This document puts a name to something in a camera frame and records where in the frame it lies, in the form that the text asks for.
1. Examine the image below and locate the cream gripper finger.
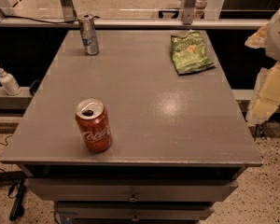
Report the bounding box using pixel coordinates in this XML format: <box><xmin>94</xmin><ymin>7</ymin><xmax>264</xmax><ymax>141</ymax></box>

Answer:
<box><xmin>245</xmin><ymin>24</ymin><xmax>268</xmax><ymax>49</ymax></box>
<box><xmin>245</xmin><ymin>61</ymin><xmax>280</xmax><ymax>125</ymax></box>

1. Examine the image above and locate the green jalapeno chip bag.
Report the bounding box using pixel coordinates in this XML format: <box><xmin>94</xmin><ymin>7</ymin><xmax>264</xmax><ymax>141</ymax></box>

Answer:
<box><xmin>171</xmin><ymin>30</ymin><xmax>216</xmax><ymax>75</ymax></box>

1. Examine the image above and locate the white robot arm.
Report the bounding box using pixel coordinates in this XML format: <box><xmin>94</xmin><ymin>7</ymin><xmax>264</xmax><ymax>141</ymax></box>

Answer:
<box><xmin>245</xmin><ymin>8</ymin><xmax>280</xmax><ymax>126</ymax></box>

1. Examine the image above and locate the silver blue redbull can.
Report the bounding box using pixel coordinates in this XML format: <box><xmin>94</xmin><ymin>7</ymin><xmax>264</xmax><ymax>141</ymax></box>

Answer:
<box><xmin>78</xmin><ymin>14</ymin><xmax>99</xmax><ymax>55</ymax></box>

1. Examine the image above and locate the red coca-cola can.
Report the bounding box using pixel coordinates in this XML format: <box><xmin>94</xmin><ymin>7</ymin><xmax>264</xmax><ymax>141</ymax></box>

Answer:
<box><xmin>76</xmin><ymin>99</ymin><xmax>111</xmax><ymax>153</ymax></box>

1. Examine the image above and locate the grey drawer cabinet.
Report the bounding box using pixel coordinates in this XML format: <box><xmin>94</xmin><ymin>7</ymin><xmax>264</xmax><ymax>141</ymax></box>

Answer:
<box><xmin>2</xmin><ymin>30</ymin><xmax>262</xmax><ymax>224</ymax></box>

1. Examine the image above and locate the lower grey drawer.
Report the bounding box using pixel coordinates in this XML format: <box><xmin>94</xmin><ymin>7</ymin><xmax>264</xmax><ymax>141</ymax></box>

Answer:
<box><xmin>55</xmin><ymin>202</ymin><xmax>214</xmax><ymax>221</ymax></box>

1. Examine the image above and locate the grey drawer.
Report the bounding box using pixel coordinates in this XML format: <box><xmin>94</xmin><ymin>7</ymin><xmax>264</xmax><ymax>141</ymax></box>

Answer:
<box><xmin>25</xmin><ymin>178</ymin><xmax>238</xmax><ymax>203</ymax></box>
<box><xmin>55</xmin><ymin>202</ymin><xmax>214</xmax><ymax>221</ymax></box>

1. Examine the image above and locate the upper grey drawer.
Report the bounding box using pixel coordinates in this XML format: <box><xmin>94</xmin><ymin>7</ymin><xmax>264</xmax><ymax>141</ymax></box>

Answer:
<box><xmin>25</xmin><ymin>178</ymin><xmax>238</xmax><ymax>203</ymax></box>

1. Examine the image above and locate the white pump bottle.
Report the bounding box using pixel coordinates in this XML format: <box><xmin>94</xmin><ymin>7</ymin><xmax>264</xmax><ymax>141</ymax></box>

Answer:
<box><xmin>0</xmin><ymin>66</ymin><xmax>21</xmax><ymax>96</ymax></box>

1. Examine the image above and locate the black stand foot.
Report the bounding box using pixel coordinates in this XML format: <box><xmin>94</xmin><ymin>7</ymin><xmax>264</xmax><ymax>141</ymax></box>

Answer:
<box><xmin>9</xmin><ymin>175</ymin><xmax>26</xmax><ymax>221</ymax></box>

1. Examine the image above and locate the metal frame post right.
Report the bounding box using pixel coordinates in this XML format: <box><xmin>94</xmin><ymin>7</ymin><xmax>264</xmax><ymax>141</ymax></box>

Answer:
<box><xmin>182</xmin><ymin>0</ymin><xmax>196</xmax><ymax>25</ymax></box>

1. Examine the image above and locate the metal frame post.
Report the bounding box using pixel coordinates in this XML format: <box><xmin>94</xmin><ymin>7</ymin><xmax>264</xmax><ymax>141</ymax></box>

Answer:
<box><xmin>182</xmin><ymin>0</ymin><xmax>196</xmax><ymax>25</ymax></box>
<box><xmin>60</xmin><ymin>0</ymin><xmax>77</xmax><ymax>22</ymax></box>

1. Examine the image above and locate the metal frame post left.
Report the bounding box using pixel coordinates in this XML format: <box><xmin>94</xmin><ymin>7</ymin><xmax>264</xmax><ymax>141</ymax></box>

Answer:
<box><xmin>60</xmin><ymin>0</ymin><xmax>77</xmax><ymax>22</ymax></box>

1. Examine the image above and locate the black floor cable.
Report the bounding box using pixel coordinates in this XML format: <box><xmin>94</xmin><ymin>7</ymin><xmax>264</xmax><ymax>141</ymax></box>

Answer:
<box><xmin>0</xmin><ymin>129</ymin><xmax>22</xmax><ymax>200</ymax></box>

